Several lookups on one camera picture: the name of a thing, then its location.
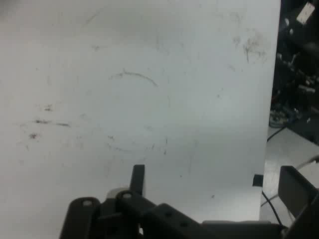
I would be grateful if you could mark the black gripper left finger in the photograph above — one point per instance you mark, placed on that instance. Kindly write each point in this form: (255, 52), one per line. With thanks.
(82, 219)

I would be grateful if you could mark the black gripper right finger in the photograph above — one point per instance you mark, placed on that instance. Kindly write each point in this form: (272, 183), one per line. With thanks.
(296, 191)

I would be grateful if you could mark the black table edge clip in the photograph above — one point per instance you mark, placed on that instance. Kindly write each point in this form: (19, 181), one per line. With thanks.
(258, 180)

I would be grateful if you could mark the dark equipment clutter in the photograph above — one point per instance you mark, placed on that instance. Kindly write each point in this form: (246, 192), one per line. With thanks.
(296, 82)

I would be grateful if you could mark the white label tag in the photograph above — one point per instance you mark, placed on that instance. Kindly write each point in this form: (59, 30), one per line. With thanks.
(305, 13)

